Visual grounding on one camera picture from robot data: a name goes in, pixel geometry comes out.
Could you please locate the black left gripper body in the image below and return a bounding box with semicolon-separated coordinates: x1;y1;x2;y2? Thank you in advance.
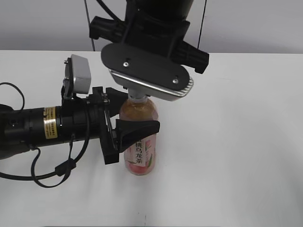
59;87;119;165

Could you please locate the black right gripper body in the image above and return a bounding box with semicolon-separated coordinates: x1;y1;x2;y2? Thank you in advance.
89;16;209;73

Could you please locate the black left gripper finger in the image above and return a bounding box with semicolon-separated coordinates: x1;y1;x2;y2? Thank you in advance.
116;119;160;153
106;87;128;116

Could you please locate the peach oolong tea bottle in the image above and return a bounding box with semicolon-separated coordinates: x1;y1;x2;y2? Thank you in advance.
119;96;158;175

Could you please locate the white bottle cap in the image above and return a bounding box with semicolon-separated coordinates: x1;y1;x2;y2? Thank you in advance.
128;88;147;101

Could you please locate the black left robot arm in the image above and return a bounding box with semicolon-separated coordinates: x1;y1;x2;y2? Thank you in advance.
0;87;160;165

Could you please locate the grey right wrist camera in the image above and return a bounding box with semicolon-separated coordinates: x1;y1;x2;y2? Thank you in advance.
101;43;194;101

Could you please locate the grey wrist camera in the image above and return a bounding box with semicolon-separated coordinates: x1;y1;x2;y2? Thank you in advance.
62;54;91;99
101;43;194;101

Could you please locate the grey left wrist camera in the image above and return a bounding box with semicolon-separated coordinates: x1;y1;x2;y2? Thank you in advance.
62;54;91;99

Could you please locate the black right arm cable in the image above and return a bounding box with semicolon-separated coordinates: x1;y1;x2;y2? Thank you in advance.
96;0;128;24

